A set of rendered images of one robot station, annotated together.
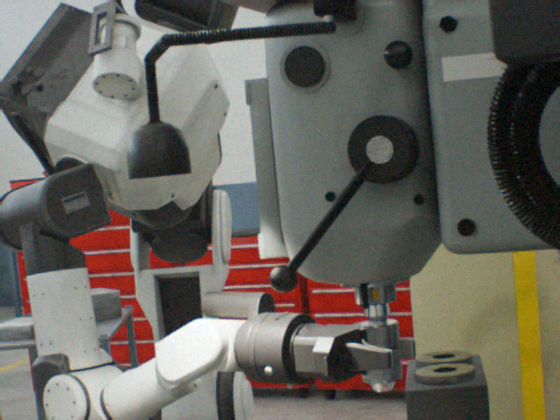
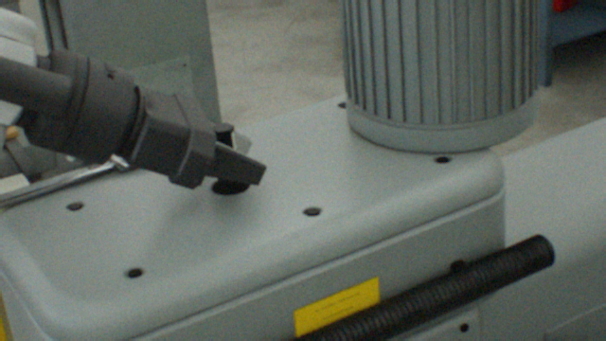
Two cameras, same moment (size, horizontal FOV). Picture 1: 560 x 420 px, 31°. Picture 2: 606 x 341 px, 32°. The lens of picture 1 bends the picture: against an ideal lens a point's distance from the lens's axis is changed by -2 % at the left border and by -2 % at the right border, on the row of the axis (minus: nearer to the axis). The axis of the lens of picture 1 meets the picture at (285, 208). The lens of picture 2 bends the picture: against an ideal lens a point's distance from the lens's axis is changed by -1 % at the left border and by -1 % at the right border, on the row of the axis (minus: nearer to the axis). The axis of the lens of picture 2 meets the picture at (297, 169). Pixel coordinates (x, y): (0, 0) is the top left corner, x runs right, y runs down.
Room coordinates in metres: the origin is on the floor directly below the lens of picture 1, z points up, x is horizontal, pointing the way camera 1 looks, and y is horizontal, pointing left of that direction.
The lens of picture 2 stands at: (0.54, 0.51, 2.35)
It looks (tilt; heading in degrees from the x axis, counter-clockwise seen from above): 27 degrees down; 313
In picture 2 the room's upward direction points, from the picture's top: 6 degrees counter-clockwise
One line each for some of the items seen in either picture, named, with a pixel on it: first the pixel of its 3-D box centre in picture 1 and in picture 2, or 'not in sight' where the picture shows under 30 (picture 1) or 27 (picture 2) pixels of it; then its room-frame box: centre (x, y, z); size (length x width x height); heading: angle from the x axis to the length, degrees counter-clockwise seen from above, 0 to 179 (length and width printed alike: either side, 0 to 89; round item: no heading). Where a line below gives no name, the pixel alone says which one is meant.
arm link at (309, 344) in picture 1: (315, 351); not in sight; (1.25, -0.02, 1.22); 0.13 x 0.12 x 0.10; 144
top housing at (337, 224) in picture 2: not in sight; (253, 252); (1.19, -0.11, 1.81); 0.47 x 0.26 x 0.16; 71
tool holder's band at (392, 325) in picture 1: (378, 326); not in sight; (1.20, -0.09, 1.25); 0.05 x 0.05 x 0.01
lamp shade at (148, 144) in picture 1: (157, 149); not in sight; (1.18, 0.14, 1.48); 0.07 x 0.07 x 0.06
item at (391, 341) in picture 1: (380, 355); not in sight; (1.20, -0.09, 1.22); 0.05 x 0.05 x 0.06
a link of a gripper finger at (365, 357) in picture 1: (365, 358); not in sight; (1.17, -0.08, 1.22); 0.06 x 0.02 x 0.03; 54
